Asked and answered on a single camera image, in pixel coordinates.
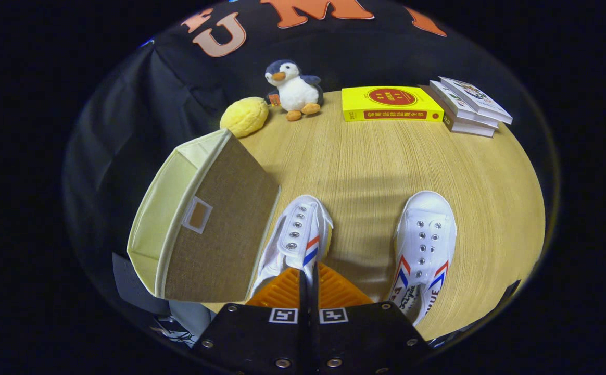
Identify white canvas shoe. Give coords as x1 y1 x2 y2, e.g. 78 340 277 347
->
251 195 334 297
388 191 458 326

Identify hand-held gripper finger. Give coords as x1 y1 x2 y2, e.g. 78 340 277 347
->
194 263 312 375
312 263 431 375

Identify yellow book red circle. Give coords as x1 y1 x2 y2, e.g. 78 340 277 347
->
342 86 445 123

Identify thin white book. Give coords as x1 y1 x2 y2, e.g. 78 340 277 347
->
429 81 500 129

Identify yellow bun plush toy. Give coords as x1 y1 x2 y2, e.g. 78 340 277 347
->
220 97 270 138

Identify white illustrated cover book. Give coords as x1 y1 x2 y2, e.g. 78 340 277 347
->
438 77 513 124

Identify penguin plush toy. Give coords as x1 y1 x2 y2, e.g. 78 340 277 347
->
264 59 324 122

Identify brown fabric storage box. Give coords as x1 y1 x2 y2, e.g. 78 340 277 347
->
127 129 281 303

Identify brown cover book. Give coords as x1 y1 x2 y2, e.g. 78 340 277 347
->
419 85 496 138

